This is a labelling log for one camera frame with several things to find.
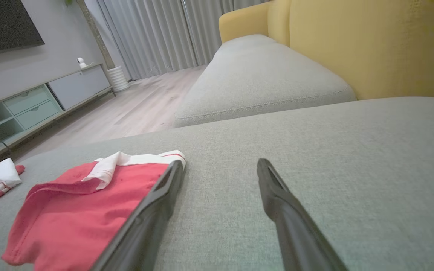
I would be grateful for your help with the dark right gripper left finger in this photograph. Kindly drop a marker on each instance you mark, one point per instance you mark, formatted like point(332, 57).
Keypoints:
point(145, 222)

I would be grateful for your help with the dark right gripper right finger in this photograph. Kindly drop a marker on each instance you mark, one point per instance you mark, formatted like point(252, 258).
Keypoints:
point(292, 226)

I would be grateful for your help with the red shorts with white band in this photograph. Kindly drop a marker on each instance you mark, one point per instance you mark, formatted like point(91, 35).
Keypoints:
point(70, 218)

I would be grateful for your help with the large grey sofa chaise cushion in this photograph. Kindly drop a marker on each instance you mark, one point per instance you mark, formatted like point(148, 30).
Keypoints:
point(333, 150)

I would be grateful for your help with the white ribbed plant pot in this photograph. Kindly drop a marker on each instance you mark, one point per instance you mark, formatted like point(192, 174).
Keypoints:
point(118, 79)

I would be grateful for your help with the grey console cabinet door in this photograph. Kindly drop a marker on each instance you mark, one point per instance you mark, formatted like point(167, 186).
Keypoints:
point(77, 86)

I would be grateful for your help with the pale green console drawer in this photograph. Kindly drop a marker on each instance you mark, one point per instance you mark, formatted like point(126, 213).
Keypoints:
point(38, 114)
point(26, 99)

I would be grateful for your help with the grey pleated curtain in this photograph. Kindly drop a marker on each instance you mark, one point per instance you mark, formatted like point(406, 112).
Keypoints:
point(156, 34)

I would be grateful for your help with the tall brown plant trunk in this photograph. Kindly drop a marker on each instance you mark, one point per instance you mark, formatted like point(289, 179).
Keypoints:
point(96, 35)

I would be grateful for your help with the yellow sofa backrest cushion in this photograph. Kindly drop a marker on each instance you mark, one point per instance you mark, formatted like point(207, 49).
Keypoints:
point(279, 20)
point(375, 45)

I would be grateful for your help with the yellow sofa armrest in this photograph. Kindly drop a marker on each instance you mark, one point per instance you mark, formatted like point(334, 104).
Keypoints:
point(243, 22)

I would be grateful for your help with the black flat television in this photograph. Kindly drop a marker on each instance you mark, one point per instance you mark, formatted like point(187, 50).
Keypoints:
point(2, 22)

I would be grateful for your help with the small white security camera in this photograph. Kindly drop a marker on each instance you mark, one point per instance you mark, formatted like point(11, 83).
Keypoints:
point(81, 62)

